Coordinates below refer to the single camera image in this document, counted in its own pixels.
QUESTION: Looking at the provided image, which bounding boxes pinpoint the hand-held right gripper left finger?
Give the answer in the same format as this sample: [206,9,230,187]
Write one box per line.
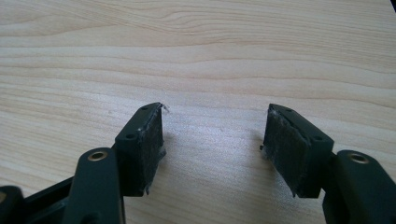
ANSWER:
[113,102,167,198]

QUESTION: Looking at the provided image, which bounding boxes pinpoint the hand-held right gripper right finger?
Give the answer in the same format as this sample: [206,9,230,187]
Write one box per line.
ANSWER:
[261,103,335,199]

